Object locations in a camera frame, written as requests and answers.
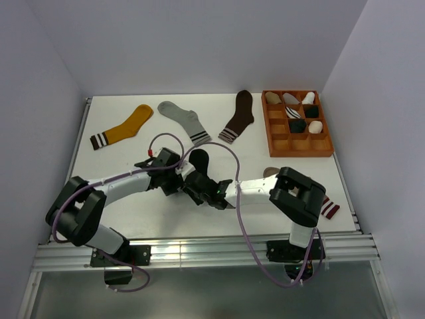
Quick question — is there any black sock with white stripes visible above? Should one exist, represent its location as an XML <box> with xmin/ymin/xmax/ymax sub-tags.
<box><xmin>189</xmin><ymin>149</ymin><xmax>209</xmax><ymax>176</ymax></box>

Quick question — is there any plain black sock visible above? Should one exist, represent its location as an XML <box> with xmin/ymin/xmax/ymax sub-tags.
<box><xmin>288</xmin><ymin>119</ymin><xmax>307</xmax><ymax>134</ymax></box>

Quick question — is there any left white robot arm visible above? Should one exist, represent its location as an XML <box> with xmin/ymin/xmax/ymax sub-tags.
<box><xmin>45</xmin><ymin>148</ymin><xmax>183</xmax><ymax>265</ymax></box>

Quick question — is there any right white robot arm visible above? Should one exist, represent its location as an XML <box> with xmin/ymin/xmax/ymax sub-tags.
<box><xmin>183</xmin><ymin>167</ymin><xmax>325</xmax><ymax>259</ymax></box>

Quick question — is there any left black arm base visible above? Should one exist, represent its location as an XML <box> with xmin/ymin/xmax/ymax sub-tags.
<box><xmin>90</xmin><ymin>245</ymin><xmax>151</xmax><ymax>292</ymax></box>

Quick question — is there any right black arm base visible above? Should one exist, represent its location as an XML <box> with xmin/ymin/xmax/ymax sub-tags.
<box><xmin>266</xmin><ymin>239</ymin><xmax>326</xmax><ymax>280</ymax></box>

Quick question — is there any grey sock with black stripes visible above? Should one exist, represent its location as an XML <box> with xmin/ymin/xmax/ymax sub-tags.
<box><xmin>157</xmin><ymin>101</ymin><xmax>212</xmax><ymax>146</ymax></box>

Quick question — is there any mustard yellow sock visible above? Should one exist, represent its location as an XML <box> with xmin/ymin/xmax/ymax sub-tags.
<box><xmin>90</xmin><ymin>104</ymin><xmax>153</xmax><ymax>151</ymax></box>

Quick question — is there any brown sock with pink stripes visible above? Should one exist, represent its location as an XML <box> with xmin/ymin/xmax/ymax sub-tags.
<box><xmin>218</xmin><ymin>90</ymin><xmax>254</xmax><ymax>144</ymax></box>

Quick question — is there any orange wooden compartment tray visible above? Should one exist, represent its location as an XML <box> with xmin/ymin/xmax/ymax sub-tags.
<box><xmin>262</xmin><ymin>90</ymin><xmax>334</xmax><ymax>158</ymax></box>

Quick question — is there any rolled beige sock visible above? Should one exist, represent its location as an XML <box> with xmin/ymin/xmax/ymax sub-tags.
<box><xmin>264</xmin><ymin>91</ymin><xmax>282</xmax><ymax>104</ymax></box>

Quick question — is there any rolled striped sock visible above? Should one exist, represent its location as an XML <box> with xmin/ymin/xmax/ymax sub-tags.
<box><xmin>285</xmin><ymin>106</ymin><xmax>301</xmax><ymax>119</ymax></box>

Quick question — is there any rolled grey sock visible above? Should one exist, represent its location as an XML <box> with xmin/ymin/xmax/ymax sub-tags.
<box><xmin>282</xmin><ymin>92</ymin><xmax>299</xmax><ymax>105</ymax></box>

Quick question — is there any tan sock with maroon cuff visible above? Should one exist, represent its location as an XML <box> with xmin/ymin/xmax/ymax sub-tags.
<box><xmin>263</xmin><ymin>167</ymin><xmax>340</xmax><ymax>220</ymax></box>

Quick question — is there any rolled cream sock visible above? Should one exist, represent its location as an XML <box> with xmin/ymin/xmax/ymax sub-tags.
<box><xmin>308</xmin><ymin>120</ymin><xmax>323</xmax><ymax>134</ymax></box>

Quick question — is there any rolled black sock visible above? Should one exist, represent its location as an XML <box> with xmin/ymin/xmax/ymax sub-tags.
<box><xmin>303</xmin><ymin>105</ymin><xmax>319</xmax><ymax>118</ymax></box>

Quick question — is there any rolled white sock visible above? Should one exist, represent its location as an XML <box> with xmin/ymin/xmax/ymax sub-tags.
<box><xmin>301</xmin><ymin>92</ymin><xmax>315</xmax><ymax>104</ymax></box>

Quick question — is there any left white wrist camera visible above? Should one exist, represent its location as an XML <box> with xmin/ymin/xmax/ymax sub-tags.
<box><xmin>147</xmin><ymin>148</ymin><xmax>163</xmax><ymax>159</ymax></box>

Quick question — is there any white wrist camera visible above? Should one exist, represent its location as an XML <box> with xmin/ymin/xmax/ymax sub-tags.
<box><xmin>175</xmin><ymin>161</ymin><xmax>196</xmax><ymax>180</ymax></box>
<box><xmin>147</xmin><ymin>148</ymin><xmax>163</xmax><ymax>159</ymax></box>

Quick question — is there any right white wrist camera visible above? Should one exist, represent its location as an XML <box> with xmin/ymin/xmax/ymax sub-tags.
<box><xmin>175</xmin><ymin>161</ymin><xmax>196</xmax><ymax>180</ymax></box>

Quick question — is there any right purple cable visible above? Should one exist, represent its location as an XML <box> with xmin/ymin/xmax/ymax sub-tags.
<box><xmin>179</xmin><ymin>142</ymin><xmax>325</xmax><ymax>288</ymax></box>

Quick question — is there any purple cable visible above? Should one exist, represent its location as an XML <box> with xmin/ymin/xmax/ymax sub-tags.
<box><xmin>52</xmin><ymin>132</ymin><xmax>184</xmax><ymax>293</ymax></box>
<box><xmin>179</xmin><ymin>142</ymin><xmax>325</xmax><ymax>288</ymax></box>

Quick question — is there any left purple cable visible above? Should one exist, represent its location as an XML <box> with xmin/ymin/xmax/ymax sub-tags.
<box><xmin>52</xmin><ymin>132</ymin><xmax>184</xmax><ymax>293</ymax></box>

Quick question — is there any aluminium frame rail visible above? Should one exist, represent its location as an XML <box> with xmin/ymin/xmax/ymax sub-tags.
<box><xmin>31</xmin><ymin>233</ymin><xmax>380</xmax><ymax>272</ymax></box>

